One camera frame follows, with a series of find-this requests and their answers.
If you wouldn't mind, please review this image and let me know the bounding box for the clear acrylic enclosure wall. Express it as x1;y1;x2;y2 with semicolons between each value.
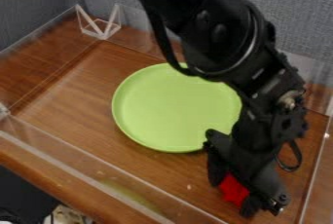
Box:
0;11;333;224

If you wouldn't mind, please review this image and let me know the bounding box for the clear acrylic corner bracket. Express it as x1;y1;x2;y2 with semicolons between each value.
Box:
74;5;121;40

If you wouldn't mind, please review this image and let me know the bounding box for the red block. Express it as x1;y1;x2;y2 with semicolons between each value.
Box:
218;173;250;207

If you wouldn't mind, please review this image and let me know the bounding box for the green round plate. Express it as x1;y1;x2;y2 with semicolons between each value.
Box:
112;63;242;153

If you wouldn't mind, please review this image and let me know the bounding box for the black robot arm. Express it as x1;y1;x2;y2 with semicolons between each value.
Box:
137;0;309;218

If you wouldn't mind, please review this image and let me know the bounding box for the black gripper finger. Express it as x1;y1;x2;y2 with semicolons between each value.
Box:
207;147;227;187
239;193;267;218

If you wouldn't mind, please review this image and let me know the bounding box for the black cable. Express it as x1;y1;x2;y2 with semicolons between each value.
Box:
272;138;305;173

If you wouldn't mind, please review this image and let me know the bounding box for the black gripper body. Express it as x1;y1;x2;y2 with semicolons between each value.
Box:
202;129;291;217

